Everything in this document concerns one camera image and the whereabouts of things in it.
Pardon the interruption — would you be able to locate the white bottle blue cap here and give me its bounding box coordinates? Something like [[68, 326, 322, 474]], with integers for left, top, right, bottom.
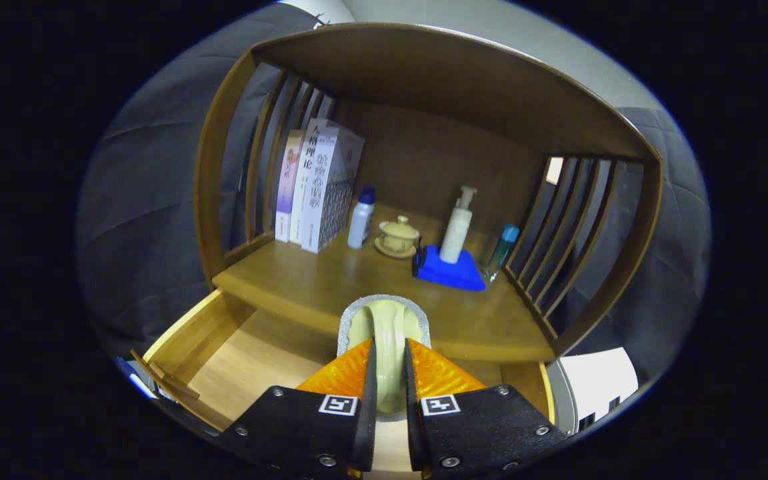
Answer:
[[347, 187, 376, 250]]

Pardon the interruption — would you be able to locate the white drawer unit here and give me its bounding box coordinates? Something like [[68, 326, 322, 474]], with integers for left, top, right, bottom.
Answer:
[[547, 347, 639, 434]]

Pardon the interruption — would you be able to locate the grey scrubber yellow-green handle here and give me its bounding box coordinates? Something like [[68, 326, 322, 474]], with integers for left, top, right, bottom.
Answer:
[[336, 294, 433, 422]]

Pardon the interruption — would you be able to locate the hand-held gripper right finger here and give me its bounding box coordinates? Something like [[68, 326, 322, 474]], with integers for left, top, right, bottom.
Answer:
[[404, 338, 568, 480]]

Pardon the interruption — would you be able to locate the yellow lidded teacup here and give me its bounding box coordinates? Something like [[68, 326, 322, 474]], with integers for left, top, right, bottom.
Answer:
[[374, 215, 421, 259]]

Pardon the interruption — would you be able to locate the wooden countertop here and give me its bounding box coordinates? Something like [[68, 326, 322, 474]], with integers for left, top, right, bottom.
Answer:
[[212, 200, 556, 364]]

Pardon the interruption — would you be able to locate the pink purple book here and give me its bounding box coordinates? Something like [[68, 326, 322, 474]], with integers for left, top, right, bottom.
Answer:
[[275, 129, 306, 243]]

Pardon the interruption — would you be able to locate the clear bottle teal cap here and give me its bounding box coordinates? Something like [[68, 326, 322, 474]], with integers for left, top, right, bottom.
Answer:
[[484, 224, 520, 284]]

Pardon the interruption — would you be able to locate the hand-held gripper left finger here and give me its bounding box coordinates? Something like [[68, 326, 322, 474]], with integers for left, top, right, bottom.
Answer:
[[221, 338, 378, 480]]

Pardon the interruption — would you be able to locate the wooden cabinet with slatted sides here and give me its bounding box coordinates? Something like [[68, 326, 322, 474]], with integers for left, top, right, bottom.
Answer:
[[194, 22, 663, 364]]

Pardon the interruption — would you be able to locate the blue cloth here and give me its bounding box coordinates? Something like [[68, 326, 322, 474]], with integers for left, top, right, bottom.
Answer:
[[412, 245, 487, 292]]

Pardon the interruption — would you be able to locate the white patterned book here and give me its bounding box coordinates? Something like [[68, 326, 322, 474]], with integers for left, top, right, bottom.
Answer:
[[301, 125, 366, 255]]

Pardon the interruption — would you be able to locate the wooden drawer with black knob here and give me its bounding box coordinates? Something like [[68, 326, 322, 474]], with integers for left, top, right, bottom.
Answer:
[[131, 288, 556, 475]]

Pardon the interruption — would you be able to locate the white pump bottle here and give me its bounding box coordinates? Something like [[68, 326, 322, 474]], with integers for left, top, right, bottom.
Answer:
[[439, 185, 478, 264]]

